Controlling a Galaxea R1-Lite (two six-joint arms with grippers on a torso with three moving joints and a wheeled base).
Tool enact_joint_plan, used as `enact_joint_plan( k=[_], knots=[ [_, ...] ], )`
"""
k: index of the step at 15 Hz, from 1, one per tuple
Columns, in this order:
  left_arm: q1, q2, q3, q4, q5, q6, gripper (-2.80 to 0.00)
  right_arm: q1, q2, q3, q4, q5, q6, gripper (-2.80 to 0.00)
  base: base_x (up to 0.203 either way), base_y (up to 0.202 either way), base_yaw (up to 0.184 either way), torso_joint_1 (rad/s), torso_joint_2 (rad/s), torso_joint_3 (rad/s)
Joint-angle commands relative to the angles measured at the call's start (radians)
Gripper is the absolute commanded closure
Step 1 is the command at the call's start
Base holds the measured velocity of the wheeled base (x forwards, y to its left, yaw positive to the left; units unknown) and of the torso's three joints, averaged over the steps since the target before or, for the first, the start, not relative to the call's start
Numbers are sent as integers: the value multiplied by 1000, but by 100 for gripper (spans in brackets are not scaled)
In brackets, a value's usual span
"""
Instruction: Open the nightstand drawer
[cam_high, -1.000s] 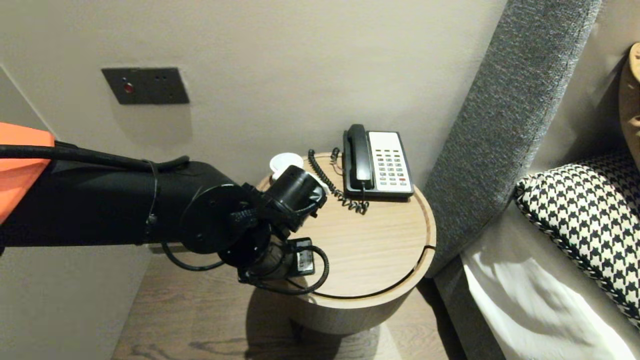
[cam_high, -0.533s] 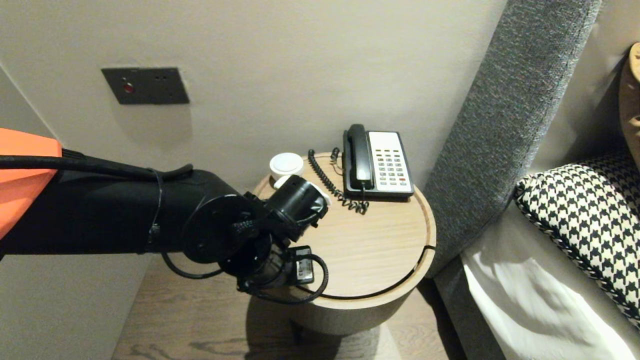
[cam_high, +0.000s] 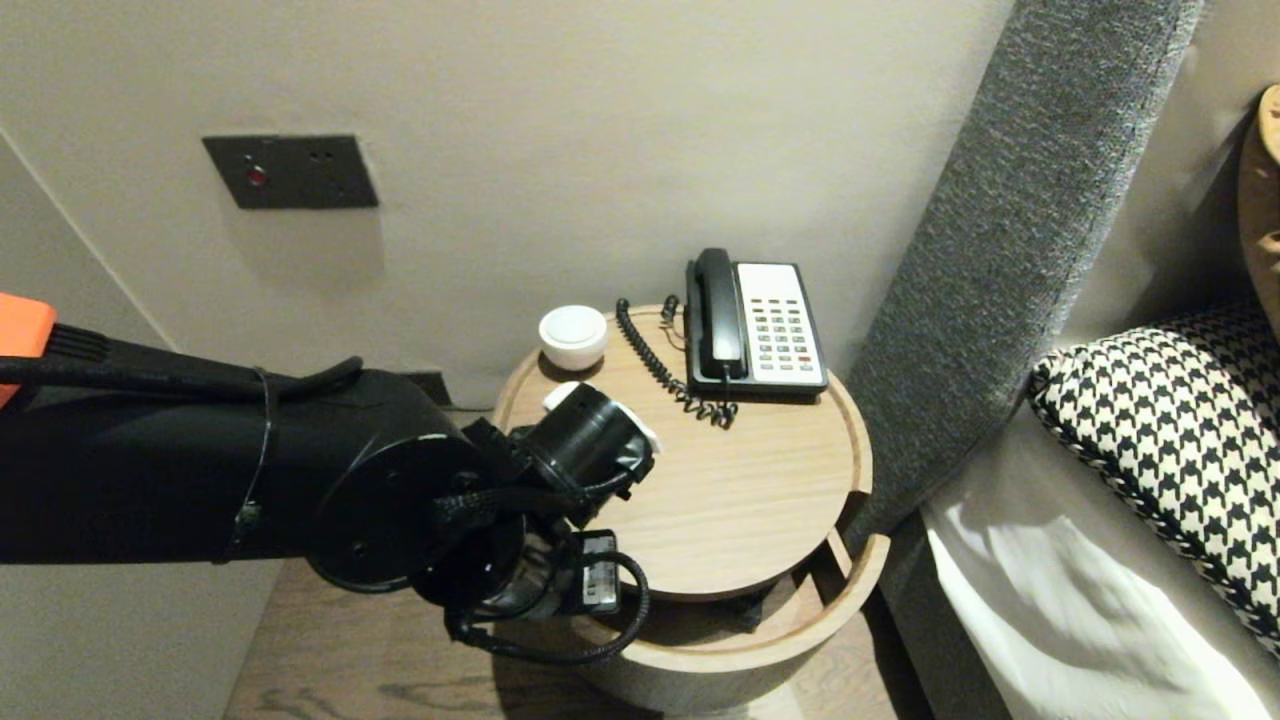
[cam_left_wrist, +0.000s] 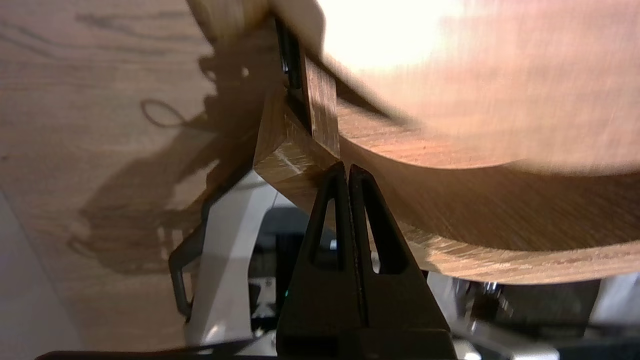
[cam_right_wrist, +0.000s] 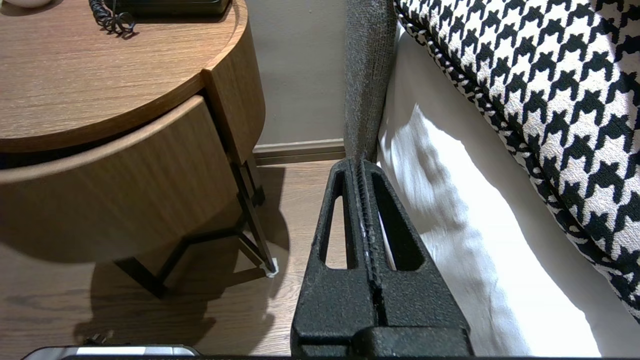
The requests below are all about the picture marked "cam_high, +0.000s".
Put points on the dark grey bed base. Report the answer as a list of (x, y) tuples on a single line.
[(920, 640)]

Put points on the dark wall switch panel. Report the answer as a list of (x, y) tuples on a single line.
[(290, 170)]

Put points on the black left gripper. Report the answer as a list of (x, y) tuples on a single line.
[(510, 570)]

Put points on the black and white wrist camera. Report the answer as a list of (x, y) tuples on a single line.
[(590, 450)]

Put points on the black and white desk telephone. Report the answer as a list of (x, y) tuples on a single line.
[(785, 330)]

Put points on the beige upholstered headboard panel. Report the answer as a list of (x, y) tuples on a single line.
[(1190, 150)]

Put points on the round wooden side table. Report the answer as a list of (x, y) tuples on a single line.
[(760, 480)]

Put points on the grey fabric headboard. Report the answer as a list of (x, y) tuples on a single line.
[(1000, 250)]

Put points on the tan brown cushion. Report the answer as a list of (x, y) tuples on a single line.
[(1262, 200)]

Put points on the wooden curved-front drawer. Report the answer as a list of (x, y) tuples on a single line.
[(720, 655)]

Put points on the black white houndstooth pillow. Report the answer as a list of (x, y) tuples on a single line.
[(1170, 450)]

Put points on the black telephone handset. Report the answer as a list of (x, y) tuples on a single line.
[(718, 310)]

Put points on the white round bowl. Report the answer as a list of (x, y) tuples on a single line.
[(574, 335)]

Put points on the black and orange left arm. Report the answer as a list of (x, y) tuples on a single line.
[(150, 470)]

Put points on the white bedding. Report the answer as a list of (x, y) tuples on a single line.
[(1060, 600)]

